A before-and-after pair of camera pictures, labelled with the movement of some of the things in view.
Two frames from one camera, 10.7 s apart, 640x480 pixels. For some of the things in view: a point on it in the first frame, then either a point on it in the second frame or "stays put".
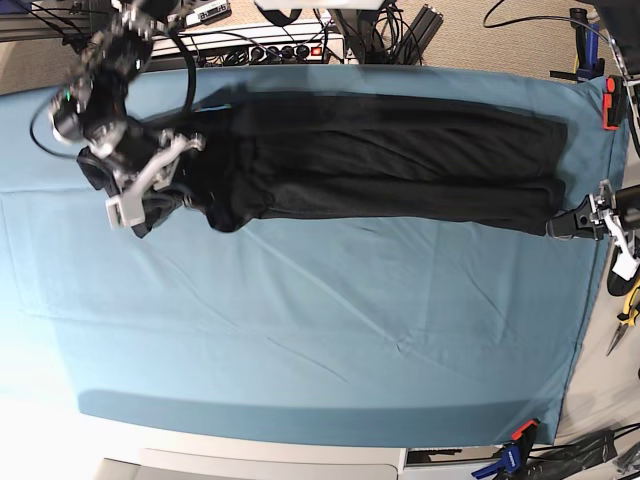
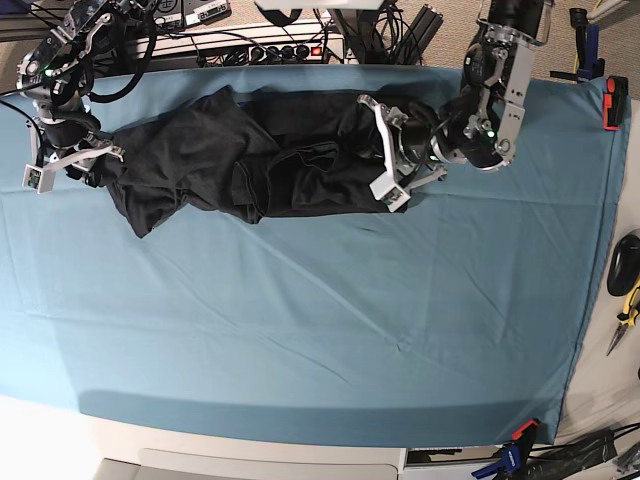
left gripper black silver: (130, 160) → (78, 146)
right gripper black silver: (619, 210) → (412, 142)
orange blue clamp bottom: (515, 454) stays put
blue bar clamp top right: (588, 63) stays put
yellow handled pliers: (629, 317) stays put
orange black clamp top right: (613, 102) stays put
